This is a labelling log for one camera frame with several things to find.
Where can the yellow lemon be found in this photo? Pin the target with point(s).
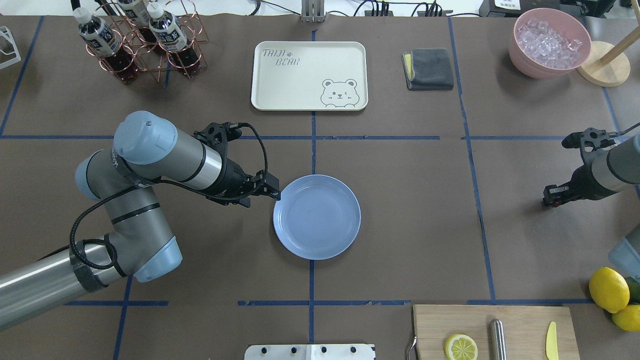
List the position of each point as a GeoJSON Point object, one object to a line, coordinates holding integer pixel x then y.
{"type": "Point", "coordinates": [609, 290]}
{"type": "Point", "coordinates": [628, 319]}

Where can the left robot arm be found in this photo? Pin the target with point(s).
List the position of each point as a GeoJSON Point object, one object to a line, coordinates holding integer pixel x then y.
{"type": "Point", "coordinates": [126, 233]}

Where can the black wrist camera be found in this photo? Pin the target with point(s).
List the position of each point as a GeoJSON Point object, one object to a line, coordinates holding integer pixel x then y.
{"type": "Point", "coordinates": [217, 136]}
{"type": "Point", "coordinates": [589, 140]}

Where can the dark drink bottle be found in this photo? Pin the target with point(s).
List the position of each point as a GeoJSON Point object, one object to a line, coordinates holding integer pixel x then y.
{"type": "Point", "coordinates": [138, 16]}
{"type": "Point", "coordinates": [171, 37]}
{"type": "Point", "coordinates": [105, 44]}

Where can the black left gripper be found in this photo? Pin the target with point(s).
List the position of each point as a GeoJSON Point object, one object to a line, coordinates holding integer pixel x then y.
{"type": "Point", "coordinates": [233, 182]}

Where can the lemon half slice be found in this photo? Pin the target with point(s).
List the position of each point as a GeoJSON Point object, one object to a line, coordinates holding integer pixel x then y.
{"type": "Point", "coordinates": [460, 346]}

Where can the cream bear tray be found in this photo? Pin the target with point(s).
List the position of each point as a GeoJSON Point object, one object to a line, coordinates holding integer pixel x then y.
{"type": "Point", "coordinates": [309, 76]}

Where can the pink bowl of ice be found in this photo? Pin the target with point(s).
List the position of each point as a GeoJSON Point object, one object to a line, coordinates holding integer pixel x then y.
{"type": "Point", "coordinates": [547, 43]}

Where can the white wire cup rack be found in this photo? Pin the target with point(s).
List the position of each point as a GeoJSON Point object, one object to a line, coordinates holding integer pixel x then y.
{"type": "Point", "coordinates": [9, 52]}

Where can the yellow plastic knife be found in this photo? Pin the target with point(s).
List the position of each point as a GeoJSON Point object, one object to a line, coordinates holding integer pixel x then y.
{"type": "Point", "coordinates": [551, 342]}

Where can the copper wire bottle rack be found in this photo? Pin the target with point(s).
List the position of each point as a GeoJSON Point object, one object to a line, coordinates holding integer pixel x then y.
{"type": "Point", "coordinates": [151, 57]}

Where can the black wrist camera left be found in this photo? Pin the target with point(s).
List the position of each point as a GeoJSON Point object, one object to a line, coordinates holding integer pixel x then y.
{"type": "Point", "coordinates": [217, 136]}

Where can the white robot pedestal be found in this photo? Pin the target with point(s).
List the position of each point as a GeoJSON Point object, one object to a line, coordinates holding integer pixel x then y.
{"type": "Point", "coordinates": [331, 351]}

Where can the wooden cup stand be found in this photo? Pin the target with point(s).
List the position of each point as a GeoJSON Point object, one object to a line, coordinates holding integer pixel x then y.
{"type": "Point", "coordinates": [607, 65]}

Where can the grey folded cloth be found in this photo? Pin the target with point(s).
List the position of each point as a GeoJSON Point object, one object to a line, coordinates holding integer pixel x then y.
{"type": "Point", "coordinates": [428, 69]}

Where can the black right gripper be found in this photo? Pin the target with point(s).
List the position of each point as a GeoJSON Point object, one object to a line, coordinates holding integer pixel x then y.
{"type": "Point", "coordinates": [584, 180]}

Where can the aluminium frame post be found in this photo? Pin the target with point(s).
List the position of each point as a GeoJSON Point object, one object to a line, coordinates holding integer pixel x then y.
{"type": "Point", "coordinates": [313, 11]}

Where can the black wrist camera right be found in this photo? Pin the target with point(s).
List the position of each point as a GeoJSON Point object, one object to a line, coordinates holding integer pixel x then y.
{"type": "Point", "coordinates": [589, 140]}

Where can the green avocado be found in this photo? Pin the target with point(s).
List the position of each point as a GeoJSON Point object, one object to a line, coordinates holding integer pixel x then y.
{"type": "Point", "coordinates": [633, 285]}

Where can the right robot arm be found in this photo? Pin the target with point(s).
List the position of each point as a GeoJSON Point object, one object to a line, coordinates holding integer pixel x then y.
{"type": "Point", "coordinates": [607, 168]}

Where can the blue round plate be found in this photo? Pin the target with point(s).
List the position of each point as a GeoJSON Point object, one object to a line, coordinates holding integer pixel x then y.
{"type": "Point", "coordinates": [318, 217]}

